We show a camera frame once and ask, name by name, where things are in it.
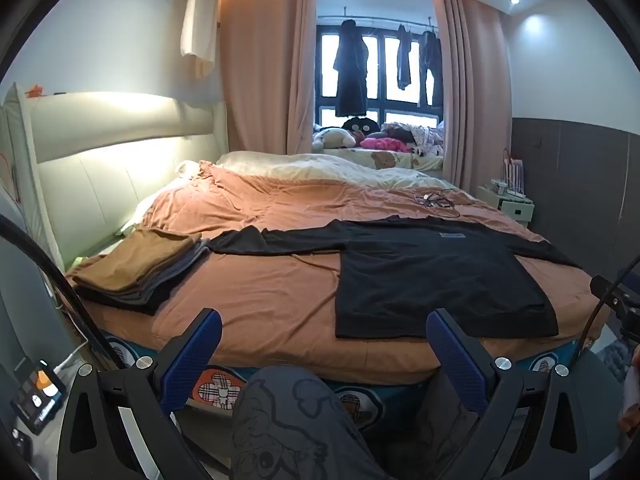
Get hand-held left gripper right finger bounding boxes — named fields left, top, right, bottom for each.
left=425, top=308, right=594, bottom=480

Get orange blanket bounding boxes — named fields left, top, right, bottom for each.
left=65, top=160, right=601, bottom=376

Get white nightstand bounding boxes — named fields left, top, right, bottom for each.
left=475, top=185, right=536, bottom=226

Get pink curtain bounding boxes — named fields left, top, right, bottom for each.
left=432, top=0, right=516, bottom=206
left=220, top=0, right=318, bottom=156

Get black plush toy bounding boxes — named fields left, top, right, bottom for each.
left=342, top=116, right=378, bottom=143

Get tangled black cables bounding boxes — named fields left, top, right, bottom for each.
left=412, top=190, right=463, bottom=218

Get cream padded headboard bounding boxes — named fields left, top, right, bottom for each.
left=30, top=91, right=228, bottom=266

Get black hanging coat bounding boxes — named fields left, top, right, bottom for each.
left=332, top=19, right=369, bottom=117

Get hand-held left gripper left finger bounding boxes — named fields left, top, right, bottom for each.
left=59, top=307, right=223, bottom=480

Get pink plush toy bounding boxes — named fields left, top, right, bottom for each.
left=360, top=137, right=408, bottom=152

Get teal printed bed sheet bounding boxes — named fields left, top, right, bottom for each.
left=97, top=327, right=591, bottom=431

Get white plush toy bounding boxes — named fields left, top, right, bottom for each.
left=312, top=127, right=357, bottom=150

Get black framed window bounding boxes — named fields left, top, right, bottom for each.
left=315, top=22, right=446, bottom=128

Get brown folded garment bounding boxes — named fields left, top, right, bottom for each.
left=72, top=228, right=203, bottom=293

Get white hanging garment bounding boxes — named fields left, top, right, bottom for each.
left=180, top=0, right=221, bottom=79

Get thick black cable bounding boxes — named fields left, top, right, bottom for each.
left=0, top=212, right=126, bottom=371

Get grey folded garment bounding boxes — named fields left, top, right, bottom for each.
left=95, top=239, right=215, bottom=307

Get person's leg grey pants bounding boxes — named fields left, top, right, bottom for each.
left=400, top=375, right=481, bottom=480
left=230, top=365, right=396, bottom=480

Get dark hanging garment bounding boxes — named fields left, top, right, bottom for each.
left=419, top=30, right=445, bottom=107
left=396, top=25, right=421, bottom=91

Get black folded garment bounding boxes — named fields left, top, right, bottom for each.
left=75, top=280, right=171, bottom=317

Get white charging cable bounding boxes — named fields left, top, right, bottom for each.
left=50, top=342, right=91, bottom=376

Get metal clothes rail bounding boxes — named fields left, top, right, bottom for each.
left=317, top=14, right=440, bottom=23

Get black t-shirt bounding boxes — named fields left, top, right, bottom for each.
left=207, top=215, right=581, bottom=340

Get white wire rack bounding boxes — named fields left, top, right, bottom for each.
left=502, top=147, right=526, bottom=198

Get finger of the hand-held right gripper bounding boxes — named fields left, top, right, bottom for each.
left=590, top=274, right=632, bottom=311

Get pile of printed clothes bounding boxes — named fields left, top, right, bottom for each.
left=380, top=122, right=445, bottom=156

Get cream duvet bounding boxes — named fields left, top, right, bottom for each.
left=175, top=151, right=456, bottom=193

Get black device with screen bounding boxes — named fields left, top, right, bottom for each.
left=10, top=358, right=68, bottom=436

